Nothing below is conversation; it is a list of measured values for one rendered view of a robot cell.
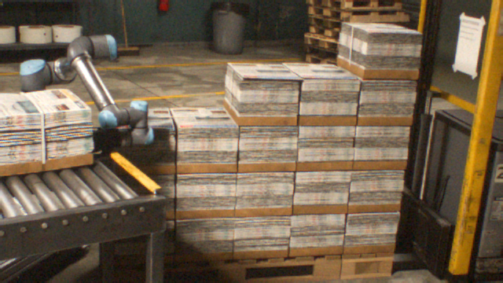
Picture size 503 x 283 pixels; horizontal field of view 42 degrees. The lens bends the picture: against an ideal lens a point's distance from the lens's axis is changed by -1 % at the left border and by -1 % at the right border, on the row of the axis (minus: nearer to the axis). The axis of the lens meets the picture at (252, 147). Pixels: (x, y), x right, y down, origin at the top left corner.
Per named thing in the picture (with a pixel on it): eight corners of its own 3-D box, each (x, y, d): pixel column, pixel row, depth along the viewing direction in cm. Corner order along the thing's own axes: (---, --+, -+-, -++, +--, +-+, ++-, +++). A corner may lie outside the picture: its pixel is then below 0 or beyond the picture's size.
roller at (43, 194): (31, 178, 248) (32, 165, 247) (68, 224, 210) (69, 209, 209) (18, 178, 245) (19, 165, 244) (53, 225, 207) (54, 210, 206)
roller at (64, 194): (48, 175, 251) (50, 163, 250) (87, 221, 213) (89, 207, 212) (35, 174, 248) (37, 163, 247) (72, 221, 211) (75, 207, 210)
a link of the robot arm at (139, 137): (148, 123, 285) (147, 141, 288) (124, 125, 279) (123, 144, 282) (155, 127, 279) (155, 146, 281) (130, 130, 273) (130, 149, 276)
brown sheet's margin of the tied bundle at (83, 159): (70, 140, 271) (69, 130, 270) (93, 163, 249) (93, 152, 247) (31, 145, 263) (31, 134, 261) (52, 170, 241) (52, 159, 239)
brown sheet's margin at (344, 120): (278, 105, 344) (279, 97, 342) (330, 106, 350) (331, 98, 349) (299, 125, 309) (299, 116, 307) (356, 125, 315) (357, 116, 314)
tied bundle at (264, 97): (222, 107, 338) (225, 62, 331) (277, 107, 344) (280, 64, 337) (236, 126, 302) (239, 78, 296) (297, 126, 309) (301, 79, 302)
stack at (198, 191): (111, 256, 350) (110, 106, 325) (317, 247, 376) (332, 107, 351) (112, 292, 314) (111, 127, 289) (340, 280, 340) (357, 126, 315)
